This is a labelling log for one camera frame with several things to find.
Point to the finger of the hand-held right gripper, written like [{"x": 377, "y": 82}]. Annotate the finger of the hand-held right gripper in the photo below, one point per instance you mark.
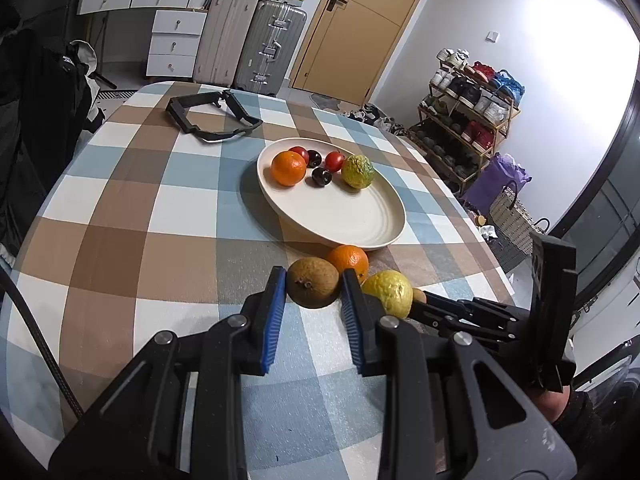
[
  {"x": 450, "y": 327},
  {"x": 475, "y": 306}
]

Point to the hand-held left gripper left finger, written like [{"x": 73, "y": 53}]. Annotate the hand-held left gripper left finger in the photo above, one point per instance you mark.
[{"x": 272, "y": 320}]

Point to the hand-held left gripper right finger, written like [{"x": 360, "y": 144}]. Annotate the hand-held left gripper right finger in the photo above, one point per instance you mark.
[{"x": 350, "y": 320}]

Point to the brown longan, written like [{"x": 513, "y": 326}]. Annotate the brown longan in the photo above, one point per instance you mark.
[
  {"x": 419, "y": 296},
  {"x": 312, "y": 282}
]

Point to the yellow lemon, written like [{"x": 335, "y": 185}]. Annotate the yellow lemon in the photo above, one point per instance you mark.
[{"x": 390, "y": 290}]

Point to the orange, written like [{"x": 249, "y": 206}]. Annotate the orange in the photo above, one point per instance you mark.
[
  {"x": 350, "y": 259},
  {"x": 288, "y": 169}
]

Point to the cream round plate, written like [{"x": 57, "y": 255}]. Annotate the cream round plate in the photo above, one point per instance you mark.
[{"x": 340, "y": 215}]

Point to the dark purple plum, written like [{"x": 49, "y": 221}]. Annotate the dark purple plum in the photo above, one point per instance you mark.
[
  {"x": 315, "y": 158},
  {"x": 321, "y": 176}
]

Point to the green-yellow wrinkled passion fruit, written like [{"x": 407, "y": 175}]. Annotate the green-yellow wrinkled passion fruit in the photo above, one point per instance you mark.
[{"x": 357, "y": 171}]

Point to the red tomato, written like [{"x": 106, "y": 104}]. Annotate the red tomato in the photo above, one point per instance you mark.
[
  {"x": 334, "y": 161},
  {"x": 299, "y": 152}
]

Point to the person's right hand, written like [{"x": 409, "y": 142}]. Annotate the person's right hand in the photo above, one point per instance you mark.
[{"x": 552, "y": 402}]

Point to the woven basket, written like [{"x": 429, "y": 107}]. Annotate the woven basket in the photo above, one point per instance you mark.
[{"x": 515, "y": 225}]

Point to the purple gift bag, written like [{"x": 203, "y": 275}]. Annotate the purple gift bag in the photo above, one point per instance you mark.
[{"x": 492, "y": 185}]

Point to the wooden shoe rack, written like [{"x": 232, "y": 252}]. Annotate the wooden shoe rack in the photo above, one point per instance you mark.
[{"x": 505, "y": 130}]

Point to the scattered sneakers pile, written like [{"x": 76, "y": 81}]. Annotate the scattered sneakers pile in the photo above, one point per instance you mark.
[{"x": 380, "y": 117}]

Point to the shoe rack with shoes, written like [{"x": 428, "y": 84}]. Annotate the shoe rack with shoes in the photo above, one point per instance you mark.
[{"x": 465, "y": 100}]

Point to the blue plastic bag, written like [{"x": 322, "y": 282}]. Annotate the blue plastic bag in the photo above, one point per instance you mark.
[{"x": 509, "y": 86}]

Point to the grey door mat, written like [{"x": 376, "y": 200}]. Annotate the grey door mat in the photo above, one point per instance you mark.
[{"x": 327, "y": 102}]

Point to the silver suitcase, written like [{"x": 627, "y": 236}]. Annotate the silver suitcase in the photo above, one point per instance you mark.
[{"x": 270, "y": 50}]

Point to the tan wooden door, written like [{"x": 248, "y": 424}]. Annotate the tan wooden door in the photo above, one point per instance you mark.
[{"x": 360, "y": 35}]

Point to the beige suitcase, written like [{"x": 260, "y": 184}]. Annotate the beige suitcase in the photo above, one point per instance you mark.
[{"x": 225, "y": 35}]

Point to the white desk with drawers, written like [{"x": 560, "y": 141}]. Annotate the white desk with drawers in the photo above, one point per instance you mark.
[{"x": 175, "y": 25}]

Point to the black plastic frame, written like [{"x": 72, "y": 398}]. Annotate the black plastic frame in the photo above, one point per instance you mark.
[{"x": 176, "y": 116}]

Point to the white light switch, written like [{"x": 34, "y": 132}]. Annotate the white light switch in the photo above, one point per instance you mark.
[{"x": 492, "y": 36}]

